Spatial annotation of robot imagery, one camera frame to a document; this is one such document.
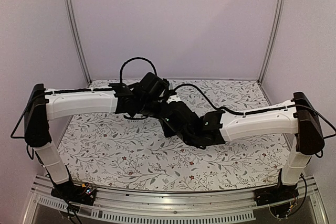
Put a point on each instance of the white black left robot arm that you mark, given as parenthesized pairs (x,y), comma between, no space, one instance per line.
(45,105)

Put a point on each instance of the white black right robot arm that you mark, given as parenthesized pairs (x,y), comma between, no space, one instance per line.
(295,116)

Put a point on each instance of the floral patterned table mat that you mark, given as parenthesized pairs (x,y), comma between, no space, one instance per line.
(108,150)

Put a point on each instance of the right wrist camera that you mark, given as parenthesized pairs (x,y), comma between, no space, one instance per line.
(173,98)

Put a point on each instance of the aluminium front rail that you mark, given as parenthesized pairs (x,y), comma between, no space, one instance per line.
(131,206)

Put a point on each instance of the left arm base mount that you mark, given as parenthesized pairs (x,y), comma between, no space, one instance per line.
(69,192)

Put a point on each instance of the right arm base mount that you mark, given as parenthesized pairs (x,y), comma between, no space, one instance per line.
(274,194)

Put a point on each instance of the left aluminium frame post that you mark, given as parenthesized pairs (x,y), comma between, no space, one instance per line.
(76,40)

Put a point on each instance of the aluminium frame post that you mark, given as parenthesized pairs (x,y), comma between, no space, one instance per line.
(76,40)
(271,40)

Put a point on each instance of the right aluminium frame post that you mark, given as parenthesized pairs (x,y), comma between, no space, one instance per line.
(271,40)

